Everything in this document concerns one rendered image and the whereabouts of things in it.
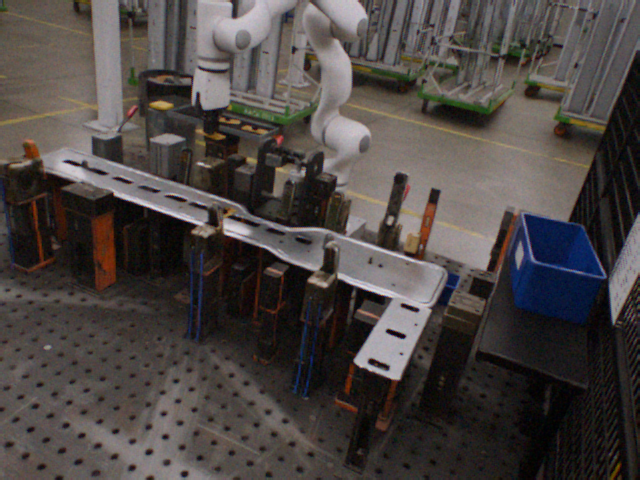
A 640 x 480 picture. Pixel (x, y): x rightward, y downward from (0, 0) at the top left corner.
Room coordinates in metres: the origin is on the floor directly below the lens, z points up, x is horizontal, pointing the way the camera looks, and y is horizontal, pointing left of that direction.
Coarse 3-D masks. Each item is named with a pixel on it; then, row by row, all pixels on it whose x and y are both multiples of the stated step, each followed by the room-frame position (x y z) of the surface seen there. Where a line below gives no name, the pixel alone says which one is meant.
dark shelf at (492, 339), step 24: (504, 264) 1.33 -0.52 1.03; (504, 288) 1.19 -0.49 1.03; (504, 312) 1.08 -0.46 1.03; (528, 312) 1.10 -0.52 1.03; (480, 336) 0.98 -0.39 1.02; (504, 336) 0.98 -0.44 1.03; (528, 336) 1.00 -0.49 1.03; (552, 336) 1.01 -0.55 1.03; (576, 336) 1.03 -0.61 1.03; (504, 360) 0.91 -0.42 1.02; (528, 360) 0.91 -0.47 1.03; (552, 360) 0.92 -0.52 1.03; (576, 360) 0.94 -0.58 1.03; (552, 384) 0.87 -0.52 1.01; (576, 384) 0.86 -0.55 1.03
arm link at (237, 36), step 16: (256, 0) 1.47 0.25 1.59; (272, 0) 1.52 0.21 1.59; (288, 0) 1.56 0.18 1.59; (256, 16) 1.40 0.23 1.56; (272, 16) 1.53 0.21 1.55; (224, 32) 1.35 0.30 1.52; (240, 32) 1.36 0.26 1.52; (256, 32) 1.39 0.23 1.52; (224, 48) 1.36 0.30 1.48; (240, 48) 1.36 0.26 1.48
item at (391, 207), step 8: (400, 176) 1.39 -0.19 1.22; (408, 176) 1.42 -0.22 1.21; (400, 184) 1.42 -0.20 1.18; (392, 192) 1.41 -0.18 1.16; (400, 192) 1.41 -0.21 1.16; (392, 200) 1.42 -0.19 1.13; (400, 200) 1.40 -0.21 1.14; (392, 208) 1.41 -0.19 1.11; (400, 208) 1.41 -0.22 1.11; (384, 224) 1.40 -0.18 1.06; (392, 232) 1.39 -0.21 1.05
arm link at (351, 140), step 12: (336, 120) 1.85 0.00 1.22; (348, 120) 1.85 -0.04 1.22; (336, 132) 1.81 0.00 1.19; (348, 132) 1.79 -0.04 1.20; (360, 132) 1.79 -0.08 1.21; (336, 144) 1.80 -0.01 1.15; (348, 144) 1.77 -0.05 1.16; (360, 144) 1.78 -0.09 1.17; (348, 156) 1.77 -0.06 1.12; (360, 156) 1.81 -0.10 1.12; (324, 168) 1.82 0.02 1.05; (336, 168) 1.81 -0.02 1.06; (348, 168) 1.83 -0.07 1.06
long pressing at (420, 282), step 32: (64, 160) 1.64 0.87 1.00; (96, 160) 1.68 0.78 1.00; (128, 192) 1.47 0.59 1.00; (160, 192) 1.51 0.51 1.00; (192, 192) 1.55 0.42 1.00; (224, 224) 1.36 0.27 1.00; (288, 256) 1.24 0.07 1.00; (320, 256) 1.26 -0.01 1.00; (352, 256) 1.29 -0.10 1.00; (384, 256) 1.32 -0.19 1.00; (384, 288) 1.15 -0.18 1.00; (416, 288) 1.18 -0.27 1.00
